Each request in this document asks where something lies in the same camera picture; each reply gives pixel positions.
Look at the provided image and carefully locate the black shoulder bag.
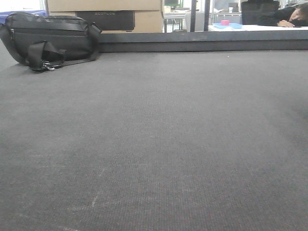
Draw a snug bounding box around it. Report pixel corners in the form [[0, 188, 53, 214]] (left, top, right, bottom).
[[0, 12, 101, 72]]

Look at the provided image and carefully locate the large cardboard box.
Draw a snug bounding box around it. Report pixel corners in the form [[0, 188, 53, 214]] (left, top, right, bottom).
[[47, 0, 164, 33]]

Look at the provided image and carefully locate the grey chair back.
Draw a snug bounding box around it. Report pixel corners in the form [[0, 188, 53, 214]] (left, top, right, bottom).
[[184, 11, 205, 33]]

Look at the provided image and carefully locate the light blue tray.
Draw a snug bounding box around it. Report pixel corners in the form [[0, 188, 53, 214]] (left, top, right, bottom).
[[213, 23, 243, 29]]

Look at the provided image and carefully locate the pink tape roll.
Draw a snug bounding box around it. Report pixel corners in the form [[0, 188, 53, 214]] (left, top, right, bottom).
[[220, 20, 230, 26]]

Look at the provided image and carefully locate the white table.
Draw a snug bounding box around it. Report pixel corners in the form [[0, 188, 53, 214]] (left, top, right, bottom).
[[208, 25, 308, 32]]

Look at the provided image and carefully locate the black office chair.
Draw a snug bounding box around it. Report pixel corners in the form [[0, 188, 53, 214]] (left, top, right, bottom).
[[241, 0, 280, 25]]

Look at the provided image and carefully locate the sleeping person in black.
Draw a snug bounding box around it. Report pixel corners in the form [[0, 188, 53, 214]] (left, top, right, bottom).
[[257, 2, 308, 27]]

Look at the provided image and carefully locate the black vertical post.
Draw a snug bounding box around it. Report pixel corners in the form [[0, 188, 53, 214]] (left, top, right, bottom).
[[203, 0, 211, 31], [190, 0, 197, 32]]

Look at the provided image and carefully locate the dark platform edge rail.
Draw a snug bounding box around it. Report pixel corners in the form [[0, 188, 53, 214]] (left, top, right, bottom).
[[99, 28, 308, 53]]

